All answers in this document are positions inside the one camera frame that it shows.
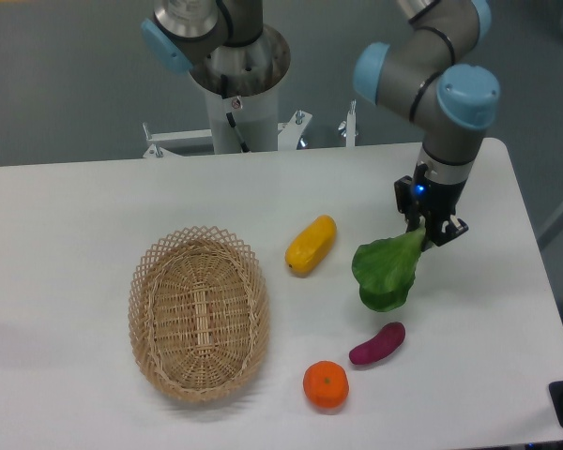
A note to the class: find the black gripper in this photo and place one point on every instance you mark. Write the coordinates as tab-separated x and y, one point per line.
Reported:
420	197

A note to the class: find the green leafy vegetable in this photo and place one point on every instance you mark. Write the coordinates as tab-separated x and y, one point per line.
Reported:
385	270

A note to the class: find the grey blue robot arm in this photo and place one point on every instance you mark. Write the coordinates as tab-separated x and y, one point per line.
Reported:
424	81

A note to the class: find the yellow mango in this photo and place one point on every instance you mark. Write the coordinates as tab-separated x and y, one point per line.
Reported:
311	246

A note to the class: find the purple sweet potato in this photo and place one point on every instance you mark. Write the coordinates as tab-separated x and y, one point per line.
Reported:
382	345

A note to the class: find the orange tangerine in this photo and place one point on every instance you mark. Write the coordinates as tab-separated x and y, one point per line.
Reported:
325	385

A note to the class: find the woven wicker basket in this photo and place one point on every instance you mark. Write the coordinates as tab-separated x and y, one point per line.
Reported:
199	314

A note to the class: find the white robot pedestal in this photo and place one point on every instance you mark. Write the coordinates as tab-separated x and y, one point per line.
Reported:
246	77

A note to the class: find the white metal base frame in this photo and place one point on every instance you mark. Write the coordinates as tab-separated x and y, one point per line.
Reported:
231	136

